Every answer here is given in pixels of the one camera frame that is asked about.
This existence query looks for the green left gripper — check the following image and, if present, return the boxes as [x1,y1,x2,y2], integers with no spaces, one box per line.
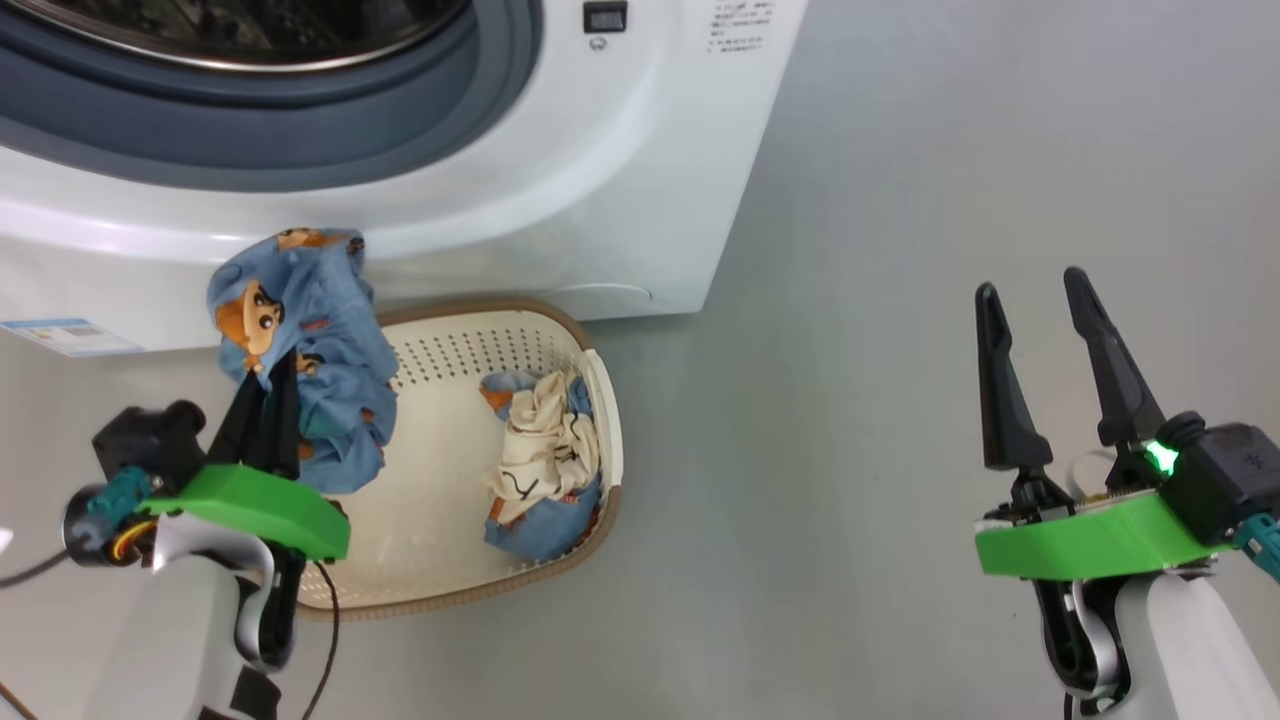
[135,350,351,563]

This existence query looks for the blue energy label sticker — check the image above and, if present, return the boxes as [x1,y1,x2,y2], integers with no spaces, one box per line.
[0,318,144,358]

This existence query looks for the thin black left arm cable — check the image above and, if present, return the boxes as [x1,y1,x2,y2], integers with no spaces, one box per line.
[300,560,341,720]

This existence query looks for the blue cartoon print garment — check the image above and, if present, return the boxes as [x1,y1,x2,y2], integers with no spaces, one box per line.
[480,372,606,563]
[207,228,399,496]

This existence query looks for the teal right cable connector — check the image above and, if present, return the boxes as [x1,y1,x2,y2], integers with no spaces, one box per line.
[1233,515,1280,583]

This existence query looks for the cream perforated laundry basket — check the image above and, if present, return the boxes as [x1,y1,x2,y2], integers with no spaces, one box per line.
[295,296,624,621]

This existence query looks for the white washing machine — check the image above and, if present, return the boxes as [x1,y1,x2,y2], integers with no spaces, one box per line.
[0,0,809,356]

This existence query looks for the cream garment with black lines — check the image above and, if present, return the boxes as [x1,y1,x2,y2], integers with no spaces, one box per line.
[483,372,601,526]

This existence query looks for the teal cable connector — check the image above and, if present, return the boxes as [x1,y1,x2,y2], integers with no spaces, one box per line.
[1233,515,1280,583]
[85,468,153,521]

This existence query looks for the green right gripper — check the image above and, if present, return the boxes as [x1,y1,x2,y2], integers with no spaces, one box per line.
[975,266,1236,581]

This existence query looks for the teal left cable connector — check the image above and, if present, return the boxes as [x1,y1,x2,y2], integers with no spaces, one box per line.
[85,468,153,521]

